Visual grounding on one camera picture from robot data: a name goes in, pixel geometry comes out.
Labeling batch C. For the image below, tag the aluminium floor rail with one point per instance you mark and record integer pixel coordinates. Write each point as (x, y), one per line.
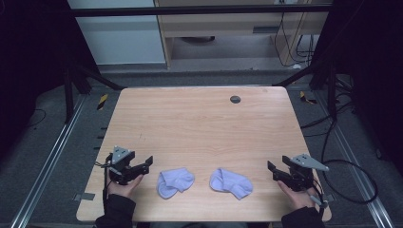
(358, 164)
(47, 164)

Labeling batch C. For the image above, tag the person's right hand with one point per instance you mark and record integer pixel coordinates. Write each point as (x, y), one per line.
(301, 199)

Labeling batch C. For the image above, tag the black metal stand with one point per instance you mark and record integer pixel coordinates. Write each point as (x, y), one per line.
(69, 95)
(331, 91)

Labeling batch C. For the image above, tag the white cabinet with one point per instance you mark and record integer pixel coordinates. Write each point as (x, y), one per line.
(120, 38)

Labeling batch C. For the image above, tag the grey tape strip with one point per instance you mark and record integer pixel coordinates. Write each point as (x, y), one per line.
(329, 198)
(84, 196)

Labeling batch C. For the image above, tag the person's left hand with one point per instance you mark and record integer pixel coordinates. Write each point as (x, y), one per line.
(122, 190)

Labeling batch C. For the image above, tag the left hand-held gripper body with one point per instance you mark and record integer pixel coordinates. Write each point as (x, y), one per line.
(123, 155)

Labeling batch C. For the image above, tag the black horizontal frame bar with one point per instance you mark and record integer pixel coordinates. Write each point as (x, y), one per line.
(190, 10)

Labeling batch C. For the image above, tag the black curtain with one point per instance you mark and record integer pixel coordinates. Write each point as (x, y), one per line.
(31, 63)
(370, 63)

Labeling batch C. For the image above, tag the yellow black hazard tape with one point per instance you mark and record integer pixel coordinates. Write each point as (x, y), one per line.
(102, 101)
(306, 98)

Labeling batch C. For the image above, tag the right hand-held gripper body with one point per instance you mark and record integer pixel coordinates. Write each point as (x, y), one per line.
(306, 161)

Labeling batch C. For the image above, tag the light purple sock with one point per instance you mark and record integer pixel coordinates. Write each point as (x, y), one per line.
(229, 183)
(174, 182)

